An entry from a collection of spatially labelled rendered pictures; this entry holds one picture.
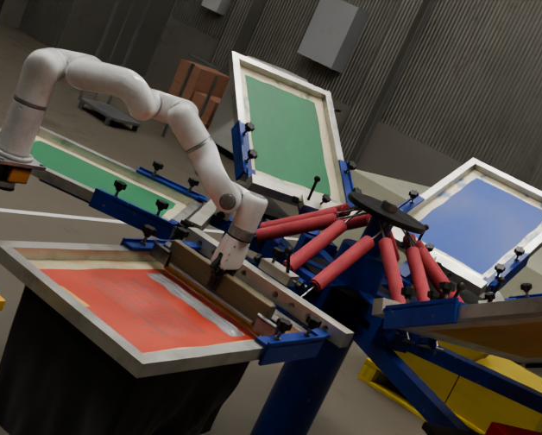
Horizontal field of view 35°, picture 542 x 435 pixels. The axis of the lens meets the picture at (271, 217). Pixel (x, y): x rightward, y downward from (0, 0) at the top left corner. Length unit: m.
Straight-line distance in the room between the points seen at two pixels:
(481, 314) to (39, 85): 1.33
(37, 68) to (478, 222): 2.35
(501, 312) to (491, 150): 8.91
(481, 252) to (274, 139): 1.06
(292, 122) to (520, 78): 7.24
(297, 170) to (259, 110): 0.35
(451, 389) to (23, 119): 3.50
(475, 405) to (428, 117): 6.73
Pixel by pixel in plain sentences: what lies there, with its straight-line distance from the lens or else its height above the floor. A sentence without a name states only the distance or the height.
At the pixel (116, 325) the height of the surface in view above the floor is 0.96.
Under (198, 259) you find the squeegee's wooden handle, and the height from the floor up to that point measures 1.05.
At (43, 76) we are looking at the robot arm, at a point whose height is 1.39.
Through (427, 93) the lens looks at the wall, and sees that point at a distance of 11.60.
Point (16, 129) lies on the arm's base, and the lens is 2.49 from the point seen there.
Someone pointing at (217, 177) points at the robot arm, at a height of 1.33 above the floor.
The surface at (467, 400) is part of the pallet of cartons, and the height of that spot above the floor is 0.24.
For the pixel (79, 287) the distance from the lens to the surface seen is 2.30.
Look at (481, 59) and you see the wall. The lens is 11.40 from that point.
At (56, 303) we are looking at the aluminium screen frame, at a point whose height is 0.97.
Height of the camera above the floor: 1.79
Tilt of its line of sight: 12 degrees down
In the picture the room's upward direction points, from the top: 25 degrees clockwise
